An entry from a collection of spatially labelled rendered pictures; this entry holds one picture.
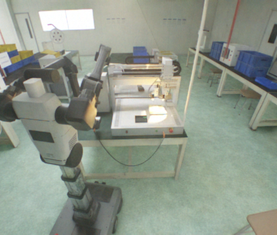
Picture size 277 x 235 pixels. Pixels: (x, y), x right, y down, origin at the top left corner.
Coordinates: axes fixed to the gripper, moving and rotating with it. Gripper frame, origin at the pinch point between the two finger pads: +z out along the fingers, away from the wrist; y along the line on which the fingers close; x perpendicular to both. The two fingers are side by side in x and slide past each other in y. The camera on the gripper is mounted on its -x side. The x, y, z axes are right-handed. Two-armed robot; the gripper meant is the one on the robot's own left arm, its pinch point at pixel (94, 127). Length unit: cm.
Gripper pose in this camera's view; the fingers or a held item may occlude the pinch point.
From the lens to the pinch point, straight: 151.7
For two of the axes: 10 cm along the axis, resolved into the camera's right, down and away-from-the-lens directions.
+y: -10.0, 0.4, -0.6
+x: 0.6, 9.0, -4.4
